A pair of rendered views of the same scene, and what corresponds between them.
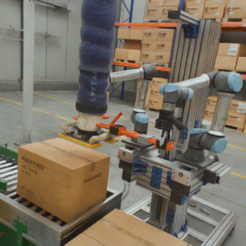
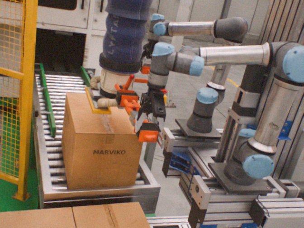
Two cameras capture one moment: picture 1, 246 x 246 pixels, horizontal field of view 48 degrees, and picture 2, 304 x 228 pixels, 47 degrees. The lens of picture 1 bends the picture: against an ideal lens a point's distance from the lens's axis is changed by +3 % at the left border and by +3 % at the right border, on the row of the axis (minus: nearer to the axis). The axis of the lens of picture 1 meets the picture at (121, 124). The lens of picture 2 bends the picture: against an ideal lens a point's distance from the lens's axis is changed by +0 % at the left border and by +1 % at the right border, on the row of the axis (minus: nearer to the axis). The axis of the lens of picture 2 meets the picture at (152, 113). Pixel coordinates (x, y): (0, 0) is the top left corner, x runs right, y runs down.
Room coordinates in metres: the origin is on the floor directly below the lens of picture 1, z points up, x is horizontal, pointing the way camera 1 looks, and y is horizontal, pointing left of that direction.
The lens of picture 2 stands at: (0.49, -0.97, 1.84)
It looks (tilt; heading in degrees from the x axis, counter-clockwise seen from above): 22 degrees down; 34
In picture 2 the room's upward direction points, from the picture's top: 12 degrees clockwise
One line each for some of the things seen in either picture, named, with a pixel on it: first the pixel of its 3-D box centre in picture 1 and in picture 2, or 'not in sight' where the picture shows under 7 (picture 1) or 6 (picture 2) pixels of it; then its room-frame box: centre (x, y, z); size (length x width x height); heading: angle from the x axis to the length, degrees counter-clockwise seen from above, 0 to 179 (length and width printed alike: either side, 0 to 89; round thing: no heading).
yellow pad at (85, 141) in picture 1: (79, 137); (97, 97); (1.79, 0.28, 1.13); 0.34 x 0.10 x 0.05; 55
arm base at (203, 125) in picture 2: (140, 135); (201, 119); (2.21, -0.16, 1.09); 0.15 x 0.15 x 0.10
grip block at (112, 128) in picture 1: (117, 129); (127, 98); (1.73, 0.02, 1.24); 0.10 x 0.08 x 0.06; 145
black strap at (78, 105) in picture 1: (92, 105); (121, 60); (1.87, 0.23, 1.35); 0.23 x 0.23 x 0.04
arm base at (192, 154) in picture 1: (195, 152); (242, 166); (1.91, -0.56, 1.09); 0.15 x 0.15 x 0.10
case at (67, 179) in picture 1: (63, 175); (98, 139); (1.99, 0.42, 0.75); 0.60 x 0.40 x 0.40; 56
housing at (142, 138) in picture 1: (144, 139); (138, 118); (1.61, -0.15, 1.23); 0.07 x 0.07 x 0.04; 55
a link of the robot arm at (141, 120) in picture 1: (141, 121); (206, 101); (2.21, -0.16, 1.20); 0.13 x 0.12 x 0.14; 12
